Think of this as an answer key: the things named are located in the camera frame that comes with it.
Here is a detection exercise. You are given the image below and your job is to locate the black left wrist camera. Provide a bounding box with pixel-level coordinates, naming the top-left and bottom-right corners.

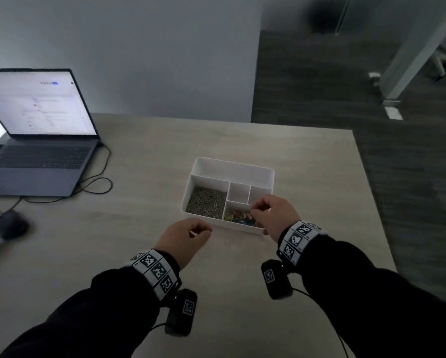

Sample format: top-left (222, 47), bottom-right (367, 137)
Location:
top-left (165, 288), bottom-right (198, 337)

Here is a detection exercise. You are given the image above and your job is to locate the person's right hand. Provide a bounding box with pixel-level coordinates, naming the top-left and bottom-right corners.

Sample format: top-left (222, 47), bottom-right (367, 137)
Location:
top-left (249, 194), bottom-right (302, 245)

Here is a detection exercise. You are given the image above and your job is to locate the black computer mouse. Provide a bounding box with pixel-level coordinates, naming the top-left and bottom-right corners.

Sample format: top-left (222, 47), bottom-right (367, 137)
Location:
top-left (0, 210), bottom-right (29, 241)

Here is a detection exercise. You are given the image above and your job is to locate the group of colourful binder clips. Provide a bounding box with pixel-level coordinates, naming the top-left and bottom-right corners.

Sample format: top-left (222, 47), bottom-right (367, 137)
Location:
top-left (224, 209), bottom-right (256, 226)

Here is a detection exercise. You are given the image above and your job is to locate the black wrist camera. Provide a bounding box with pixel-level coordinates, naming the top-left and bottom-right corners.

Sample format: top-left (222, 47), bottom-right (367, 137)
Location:
top-left (261, 260), bottom-right (294, 301)
top-left (165, 288), bottom-right (198, 337)

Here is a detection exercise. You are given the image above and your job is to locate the grey laptop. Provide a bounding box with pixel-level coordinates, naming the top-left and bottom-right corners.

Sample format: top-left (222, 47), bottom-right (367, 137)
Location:
top-left (0, 69), bottom-right (101, 198)

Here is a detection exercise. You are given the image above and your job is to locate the person's right forearm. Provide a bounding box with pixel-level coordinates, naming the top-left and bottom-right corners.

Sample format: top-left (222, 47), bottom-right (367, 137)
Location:
top-left (296, 234), bottom-right (446, 358)

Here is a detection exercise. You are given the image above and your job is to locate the white compartment organizer tray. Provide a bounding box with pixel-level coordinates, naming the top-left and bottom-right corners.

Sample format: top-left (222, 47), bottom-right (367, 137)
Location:
top-left (181, 157), bottom-right (275, 235)

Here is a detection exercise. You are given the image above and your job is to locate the left wristband with square markers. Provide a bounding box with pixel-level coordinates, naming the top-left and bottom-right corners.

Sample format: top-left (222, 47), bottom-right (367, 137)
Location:
top-left (125, 249), bottom-right (182, 301)

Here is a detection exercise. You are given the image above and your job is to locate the wristband with square markers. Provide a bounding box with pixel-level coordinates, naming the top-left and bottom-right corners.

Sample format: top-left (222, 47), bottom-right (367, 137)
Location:
top-left (125, 249), bottom-right (182, 301)
top-left (277, 221), bottom-right (328, 266)

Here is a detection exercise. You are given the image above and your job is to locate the person's left hand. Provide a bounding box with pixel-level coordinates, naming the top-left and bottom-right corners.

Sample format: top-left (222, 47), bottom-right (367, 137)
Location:
top-left (154, 218), bottom-right (213, 271)

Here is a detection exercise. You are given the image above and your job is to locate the person's left forearm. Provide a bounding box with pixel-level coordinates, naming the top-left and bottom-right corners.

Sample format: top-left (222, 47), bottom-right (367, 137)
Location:
top-left (0, 267), bottom-right (160, 358)

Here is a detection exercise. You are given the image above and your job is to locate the pile of silver paper clips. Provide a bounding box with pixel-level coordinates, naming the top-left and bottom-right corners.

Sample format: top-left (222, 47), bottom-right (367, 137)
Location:
top-left (185, 186), bottom-right (227, 220)

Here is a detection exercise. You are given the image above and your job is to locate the black right camera cable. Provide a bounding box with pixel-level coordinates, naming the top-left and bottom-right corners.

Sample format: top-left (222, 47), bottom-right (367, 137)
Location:
top-left (292, 286), bottom-right (350, 358)

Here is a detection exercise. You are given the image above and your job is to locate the grey metal post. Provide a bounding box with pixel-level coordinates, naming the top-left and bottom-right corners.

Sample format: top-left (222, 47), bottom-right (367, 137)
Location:
top-left (379, 0), bottom-right (446, 103)

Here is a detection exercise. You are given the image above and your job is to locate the black laptop cable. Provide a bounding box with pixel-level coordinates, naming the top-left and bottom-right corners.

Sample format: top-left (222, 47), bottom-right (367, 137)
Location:
top-left (0, 142), bottom-right (113, 228)

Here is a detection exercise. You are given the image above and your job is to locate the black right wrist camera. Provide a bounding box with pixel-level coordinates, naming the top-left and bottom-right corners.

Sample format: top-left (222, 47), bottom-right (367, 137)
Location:
top-left (261, 260), bottom-right (294, 301)

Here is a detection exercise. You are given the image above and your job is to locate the right wristband with square markers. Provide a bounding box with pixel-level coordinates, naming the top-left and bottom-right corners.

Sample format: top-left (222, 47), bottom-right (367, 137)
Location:
top-left (277, 221), bottom-right (328, 266)

